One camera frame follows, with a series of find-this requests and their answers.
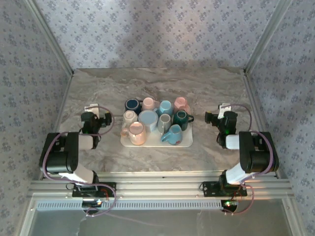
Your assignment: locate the cream white faceted mug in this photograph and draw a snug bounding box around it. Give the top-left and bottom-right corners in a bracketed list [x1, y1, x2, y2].
[122, 110, 139, 128]

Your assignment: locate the navy blue mug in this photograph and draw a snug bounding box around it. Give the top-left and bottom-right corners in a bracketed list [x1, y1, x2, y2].
[124, 98, 143, 116]

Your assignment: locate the dark green mug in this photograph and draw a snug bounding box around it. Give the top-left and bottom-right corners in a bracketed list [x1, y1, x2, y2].
[172, 110, 195, 132]

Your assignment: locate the pink faceted mug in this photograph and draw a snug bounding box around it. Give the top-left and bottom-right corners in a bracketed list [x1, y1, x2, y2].
[173, 96, 190, 115]

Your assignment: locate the large peach pink mug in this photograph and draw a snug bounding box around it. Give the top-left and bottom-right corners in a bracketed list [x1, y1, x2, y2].
[120, 121, 147, 146]

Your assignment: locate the medium blue mug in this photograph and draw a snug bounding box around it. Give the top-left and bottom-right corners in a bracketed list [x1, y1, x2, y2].
[160, 124, 183, 145]

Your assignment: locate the light pink mug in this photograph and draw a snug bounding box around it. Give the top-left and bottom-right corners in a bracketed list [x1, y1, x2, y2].
[142, 97, 158, 111]

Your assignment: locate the light blue mug cream inside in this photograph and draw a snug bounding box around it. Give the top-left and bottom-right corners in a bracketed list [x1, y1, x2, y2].
[155, 100, 174, 118]

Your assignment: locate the grey mug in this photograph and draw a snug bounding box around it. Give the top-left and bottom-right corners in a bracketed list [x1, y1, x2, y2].
[157, 113, 173, 136]

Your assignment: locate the large light blue ribbed mug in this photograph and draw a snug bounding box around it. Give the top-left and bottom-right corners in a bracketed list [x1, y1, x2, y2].
[137, 110, 159, 133]

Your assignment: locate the white plastic tray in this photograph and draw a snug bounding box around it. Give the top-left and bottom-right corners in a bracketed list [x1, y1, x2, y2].
[120, 112, 193, 148]

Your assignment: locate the small controller board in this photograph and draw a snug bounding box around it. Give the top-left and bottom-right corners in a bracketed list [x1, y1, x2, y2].
[220, 199, 239, 212]
[82, 199, 103, 208]

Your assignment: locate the grey metal panel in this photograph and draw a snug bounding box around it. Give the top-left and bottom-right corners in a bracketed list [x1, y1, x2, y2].
[31, 208, 290, 236]

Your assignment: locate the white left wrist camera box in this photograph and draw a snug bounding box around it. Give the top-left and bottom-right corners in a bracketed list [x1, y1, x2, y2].
[84, 104, 99, 118]

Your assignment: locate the aluminium table side rail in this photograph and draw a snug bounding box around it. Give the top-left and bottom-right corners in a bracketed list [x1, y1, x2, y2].
[243, 70, 281, 179]
[39, 70, 76, 181]

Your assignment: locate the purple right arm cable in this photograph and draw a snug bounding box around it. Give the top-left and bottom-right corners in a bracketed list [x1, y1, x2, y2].
[221, 104, 274, 216]

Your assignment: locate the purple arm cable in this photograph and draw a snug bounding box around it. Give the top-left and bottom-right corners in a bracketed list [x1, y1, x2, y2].
[221, 104, 274, 216]
[42, 105, 119, 217]

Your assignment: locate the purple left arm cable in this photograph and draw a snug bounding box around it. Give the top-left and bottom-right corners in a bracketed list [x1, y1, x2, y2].
[42, 105, 119, 217]

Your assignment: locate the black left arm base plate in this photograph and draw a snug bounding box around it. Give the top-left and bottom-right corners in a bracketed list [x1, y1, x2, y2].
[72, 181, 117, 198]

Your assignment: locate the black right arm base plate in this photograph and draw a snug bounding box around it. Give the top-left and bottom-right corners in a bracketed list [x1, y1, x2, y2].
[201, 181, 248, 197]

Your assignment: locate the aluminium extrusion rail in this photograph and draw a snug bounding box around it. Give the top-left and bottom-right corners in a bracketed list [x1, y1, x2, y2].
[28, 172, 295, 200]

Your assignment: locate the grey slotted cable duct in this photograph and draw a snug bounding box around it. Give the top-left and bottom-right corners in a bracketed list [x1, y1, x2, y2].
[36, 199, 223, 211]

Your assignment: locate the aluminium frame post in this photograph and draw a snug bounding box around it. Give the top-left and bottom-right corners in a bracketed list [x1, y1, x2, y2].
[24, 0, 75, 76]
[243, 0, 293, 74]

